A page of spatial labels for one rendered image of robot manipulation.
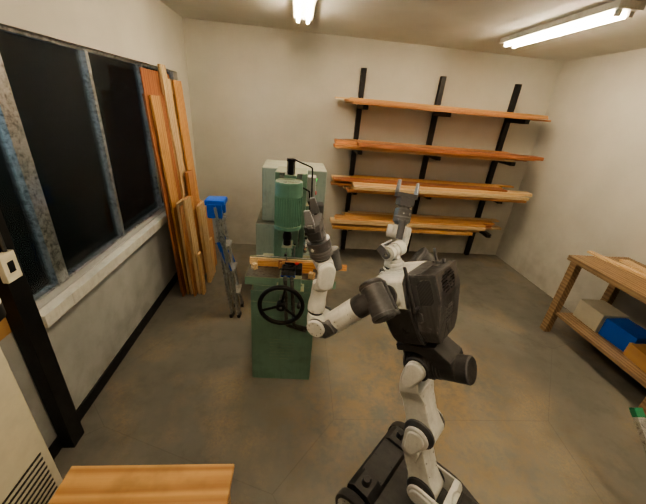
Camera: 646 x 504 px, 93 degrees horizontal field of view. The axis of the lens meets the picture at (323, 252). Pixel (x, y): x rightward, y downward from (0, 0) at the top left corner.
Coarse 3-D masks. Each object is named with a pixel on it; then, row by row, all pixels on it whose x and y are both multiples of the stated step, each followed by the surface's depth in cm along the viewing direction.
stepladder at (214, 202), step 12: (216, 204) 257; (216, 216) 258; (216, 228) 264; (228, 240) 285; (228, 252) 294; (228, 264) 279; (228, 288) 291; (240, 288) 302; (228, 300) 295; (240, 300) 315; (240, 312) 305
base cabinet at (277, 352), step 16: (256, 304) 210; (272, 304) 210; (288, 304) 210; (256, 320) 215; (304, 320) 216; (256, 336) 221; (272, 336) 221; (288, 336) 222; (304, 336) 222; (256, 352) 228; (272, 352) 228; (288, 352) 228; (304, 352) 229; (256, 368) 235; (272, 368) 235; (288, 368) 235; (304, 368) 236
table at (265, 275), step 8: (248, 272) 205; (256, 272) 206; (264, 272) 207; (272, 272) 208; (248, 280) 202; (256, 280) 202; (264, 280) 202; (272, 280) 202; (304, 280) 202; (312, 280) 203
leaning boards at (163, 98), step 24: (144, 72) 250; (144, 96) 245; (168, 96) 287; (168, 120) 290; (168, 144) 282; (168, 168) 282; (192, 168) 347; (168, 192) 284; (192, 192) 328; (168, 216) 289; (192, 216) 308; (192, 240) 308; (192, 264) 319; (192, 288) 330
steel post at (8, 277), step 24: (0, 216) 130; (0, 240) 128; (0, 264) 128; (0, 288) 135; (24, 288) 143; (24, 312) 143; (24, 336) 146; (48, 360) 159; (48, 384) 160; (48, 408) 167; (72, 408) 178; (72, 432) 179
